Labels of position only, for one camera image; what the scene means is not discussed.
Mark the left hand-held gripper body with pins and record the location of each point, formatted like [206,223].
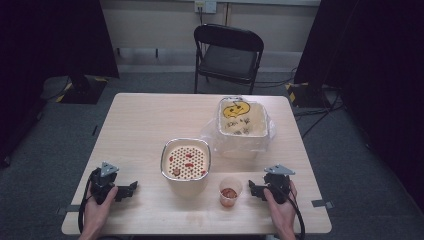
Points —
[101,186]

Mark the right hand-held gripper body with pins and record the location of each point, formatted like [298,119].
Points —
[278,186]

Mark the person's left hand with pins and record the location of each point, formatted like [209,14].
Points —
[96,215]

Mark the person's right hand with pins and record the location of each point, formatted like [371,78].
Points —
[283,215]

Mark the clear plastic cup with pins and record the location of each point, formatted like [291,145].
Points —
[230,185]

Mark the red food scraps in cup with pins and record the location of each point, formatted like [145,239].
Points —
[229,192]

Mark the grey tape strip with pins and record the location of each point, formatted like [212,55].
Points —
[322,204]
[68,210]

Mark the brown round food scrap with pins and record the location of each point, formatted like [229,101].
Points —
[176,172]

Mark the small black floor object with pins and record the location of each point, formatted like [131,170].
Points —
[95,130]

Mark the beige trash bin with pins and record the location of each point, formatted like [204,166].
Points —
[256,123]

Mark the red food scrap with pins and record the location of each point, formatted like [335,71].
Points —
[189,155]
[189,165]

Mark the perforated beige strainer insert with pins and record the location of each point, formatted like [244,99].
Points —
[196,160]

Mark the clear plastic container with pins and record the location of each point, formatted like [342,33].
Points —
[211,136]

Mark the black stand base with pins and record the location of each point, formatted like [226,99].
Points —
[306,95]
[81,91]

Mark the black folding chair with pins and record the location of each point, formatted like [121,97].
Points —
[230,60]

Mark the dark curtain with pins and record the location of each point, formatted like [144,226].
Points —
[373,50]
[50,36]

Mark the white wall socket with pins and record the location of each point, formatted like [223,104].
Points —
[205,6]

